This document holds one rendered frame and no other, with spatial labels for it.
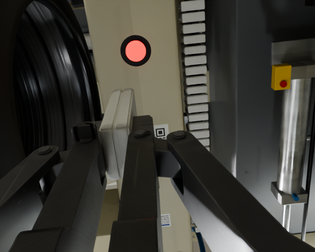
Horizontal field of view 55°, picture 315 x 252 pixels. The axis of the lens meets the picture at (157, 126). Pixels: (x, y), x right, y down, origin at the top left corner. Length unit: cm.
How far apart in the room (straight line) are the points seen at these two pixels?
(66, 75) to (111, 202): 49
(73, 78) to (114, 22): 41
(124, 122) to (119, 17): 32
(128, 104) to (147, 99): 30
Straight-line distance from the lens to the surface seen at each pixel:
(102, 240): 100
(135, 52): 46
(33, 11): 78
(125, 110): 17
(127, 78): 48
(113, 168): 16
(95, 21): 47
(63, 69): 85
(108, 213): 107
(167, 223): 61
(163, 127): 50
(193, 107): 51
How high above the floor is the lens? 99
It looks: 23 degrees up
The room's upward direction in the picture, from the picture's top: 174 degrees clockwise
